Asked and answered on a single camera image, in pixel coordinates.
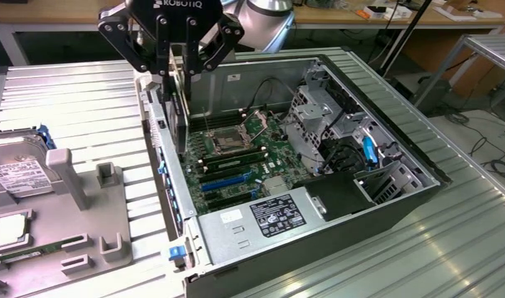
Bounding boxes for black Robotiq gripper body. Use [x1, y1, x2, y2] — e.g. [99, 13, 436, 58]
[126, 0, 226, 47]

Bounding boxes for green graphics card black fan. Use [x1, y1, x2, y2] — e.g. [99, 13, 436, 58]
[163, 43, 192, 153]

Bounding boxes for wooden desk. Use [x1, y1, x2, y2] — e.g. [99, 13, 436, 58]
[0, 0, 505, 66]

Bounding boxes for black RAM slot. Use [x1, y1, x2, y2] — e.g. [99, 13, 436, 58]
[191, 116, 248, 129]
[191, 110, 247, 121]

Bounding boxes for thin metal locking lever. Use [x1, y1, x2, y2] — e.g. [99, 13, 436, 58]
[202, 106, 216, 135]

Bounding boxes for metal socket cover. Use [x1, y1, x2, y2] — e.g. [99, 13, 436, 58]
[239, 109, 274, 140]

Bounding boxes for silver disk bay cage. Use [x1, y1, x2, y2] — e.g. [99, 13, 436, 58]
[284, 84, 387, 162]

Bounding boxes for CPU socket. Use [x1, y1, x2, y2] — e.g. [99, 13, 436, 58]
[204, 129, 254, 155]

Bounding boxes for green motherboard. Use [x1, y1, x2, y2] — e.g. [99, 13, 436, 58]
[168, 107, 316, 217]

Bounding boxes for blue card retention latch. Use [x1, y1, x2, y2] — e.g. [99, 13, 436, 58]
[155, 147, 186, 232]

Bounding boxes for white and black box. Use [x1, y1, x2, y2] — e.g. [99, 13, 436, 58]
[367, 5, 414, 19]

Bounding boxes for black expansion slot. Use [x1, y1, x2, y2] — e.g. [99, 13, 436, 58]
[207, 197, 256, 211]
[203, 189, 254, 203]
[198, 168, 248, 184]

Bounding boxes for black stand pole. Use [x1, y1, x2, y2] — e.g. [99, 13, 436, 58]
[379, 0, 435, 77]

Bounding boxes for silver chipset heat sink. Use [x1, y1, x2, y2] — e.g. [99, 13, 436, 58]
[264, 177, 294, 195]

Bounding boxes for hard disk with blue rails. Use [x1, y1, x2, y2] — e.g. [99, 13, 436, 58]
[0, 123, 58, 200]

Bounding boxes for black equipment box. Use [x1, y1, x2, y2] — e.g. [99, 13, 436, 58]
[391, 73, 452, 112]

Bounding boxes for flat white item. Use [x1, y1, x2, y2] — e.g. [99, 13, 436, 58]
[432, 4, 480, 22]

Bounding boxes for grey parts rack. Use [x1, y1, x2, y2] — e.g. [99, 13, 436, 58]
[0, 147, 138, 298]

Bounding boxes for silver power supply with label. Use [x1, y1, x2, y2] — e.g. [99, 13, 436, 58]
[196, 186, 328, 268]

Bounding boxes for silver CPU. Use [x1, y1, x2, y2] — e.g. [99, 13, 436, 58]
[0, 214, 30, 249]

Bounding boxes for open black PC case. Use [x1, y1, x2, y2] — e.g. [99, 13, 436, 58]
[135, 53, 452, 298]

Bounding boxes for blue case latch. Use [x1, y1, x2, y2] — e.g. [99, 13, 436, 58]
[166, 246, 187, 261]

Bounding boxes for green RAM stick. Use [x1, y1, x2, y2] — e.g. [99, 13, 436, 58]
[0, 242, 67, 268]

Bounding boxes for thin grey hanging cable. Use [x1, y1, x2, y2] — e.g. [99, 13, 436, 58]
[128, 15, 148, 46]

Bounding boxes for black looped wire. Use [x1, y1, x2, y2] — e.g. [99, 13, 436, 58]
[252, 77, 299, 110]

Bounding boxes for black wire bundle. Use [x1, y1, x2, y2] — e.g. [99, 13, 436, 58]
[316, 138, 368, 176]

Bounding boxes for blue disk wire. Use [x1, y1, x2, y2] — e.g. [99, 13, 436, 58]
[363, 135, 380, 170]

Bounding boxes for black plastic air duct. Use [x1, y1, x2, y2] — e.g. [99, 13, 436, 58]
[294, 172, 378, 223]

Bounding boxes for silver vented metal bracket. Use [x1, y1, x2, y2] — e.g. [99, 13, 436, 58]
[354, 160, 428, 207]

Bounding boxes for aluminium frame table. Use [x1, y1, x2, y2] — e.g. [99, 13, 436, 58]
[414, 32, 505, 109]

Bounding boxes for black floor cables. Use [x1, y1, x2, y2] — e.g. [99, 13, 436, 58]
[443, 111, 505, 181]

